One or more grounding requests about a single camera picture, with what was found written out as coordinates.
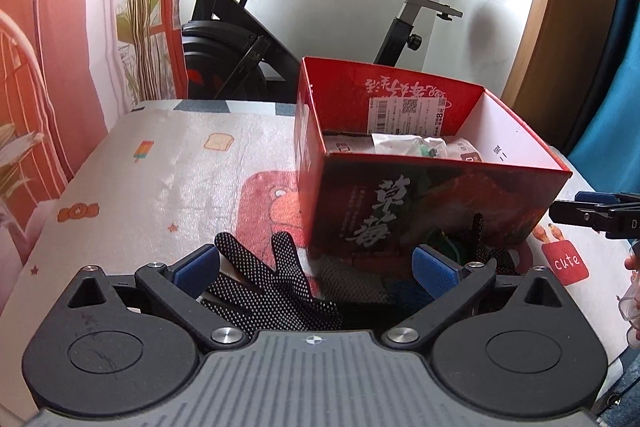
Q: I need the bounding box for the wooden door frame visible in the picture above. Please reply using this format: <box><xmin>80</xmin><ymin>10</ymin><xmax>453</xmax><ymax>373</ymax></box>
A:
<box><xmin>505</xmin><ymin>0</ymin><xmax>626</xmax><ymax>158</ymax></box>

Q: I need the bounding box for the white packet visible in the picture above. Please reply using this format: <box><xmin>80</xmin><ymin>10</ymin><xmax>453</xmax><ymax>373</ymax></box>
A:
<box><xmin>327</xmin><ymin>136</ymin><xmax>373</xmax><ymax>155</ymax></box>
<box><xmin>447</xmin><ymin>138</ymin><xmax>488</xmax><ymax>162</ymax></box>

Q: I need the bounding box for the blue curtain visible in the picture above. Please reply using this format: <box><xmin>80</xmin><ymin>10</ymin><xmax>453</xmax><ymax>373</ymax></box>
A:
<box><xmin>567</xmin><ymin>0</ymin><xmax>640</xmax><ymax>427</ymax></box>

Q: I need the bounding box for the printed wall cloth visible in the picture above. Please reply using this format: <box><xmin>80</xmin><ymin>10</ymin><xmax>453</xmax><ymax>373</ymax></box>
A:
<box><xmin>0</xmin><ymin>0</ymin><xmax>188</xmax><ymax>408</ymax></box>

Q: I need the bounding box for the clear plastic bag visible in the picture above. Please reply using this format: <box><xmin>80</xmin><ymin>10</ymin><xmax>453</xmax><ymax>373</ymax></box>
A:
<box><xmin>619</xmin><ymin>279</ymin><xmax>640</xmax><ymax>350</ymax></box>

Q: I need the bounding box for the black dotted glove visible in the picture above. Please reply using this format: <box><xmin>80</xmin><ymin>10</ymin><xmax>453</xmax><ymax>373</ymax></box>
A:
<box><xmin>465</xmin><ymin>213</ymin><xmax>521</xmax><ymax>278</ymax></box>
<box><xmin>200</xmin><ymin>231</ymin><xmax>343</xmax><ymax>333</ymax></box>

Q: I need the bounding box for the black exercise bike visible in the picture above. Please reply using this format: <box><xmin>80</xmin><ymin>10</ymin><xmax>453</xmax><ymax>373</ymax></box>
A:
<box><xmin>180</xmin><ymin>0</ymin><xmax>473</xmax><ymax>102</ymax></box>

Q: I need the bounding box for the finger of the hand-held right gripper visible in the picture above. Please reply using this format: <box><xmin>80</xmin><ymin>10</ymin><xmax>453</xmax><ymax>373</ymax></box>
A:
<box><xmin>575</xmin><ymin>191</ymin><xmax>640</xmax><ymax>208</ymax></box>
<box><xmin>548</xmin><ymin>200</ymin><xmax>613</xmax><ymax>232</ymax></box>

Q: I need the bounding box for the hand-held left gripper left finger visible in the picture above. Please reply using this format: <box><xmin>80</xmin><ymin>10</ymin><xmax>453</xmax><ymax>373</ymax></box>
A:
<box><xmin>65</xmin><ymin>243</ymin><xmax>251</xmax><ymax>348</ymax></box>

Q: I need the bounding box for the red cardboard box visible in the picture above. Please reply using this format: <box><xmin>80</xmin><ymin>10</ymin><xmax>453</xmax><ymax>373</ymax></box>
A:
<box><xmin>294</xmin><ymin>56</ymin><xmax>573</xmax><ymax>275</ymax></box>

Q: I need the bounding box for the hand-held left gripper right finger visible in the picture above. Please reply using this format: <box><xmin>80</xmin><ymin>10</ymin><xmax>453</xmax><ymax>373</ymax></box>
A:
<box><xmin>387</xmin><ymin>243</ymin><xmax>571</xmax><ymax>348</ymax></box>

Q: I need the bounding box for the clear plastic packet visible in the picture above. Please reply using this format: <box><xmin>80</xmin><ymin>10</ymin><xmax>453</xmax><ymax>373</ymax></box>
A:
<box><xmin>372</xmin><ymin>133</ymin><xmax>451</xmax><ymax>158</ymax></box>

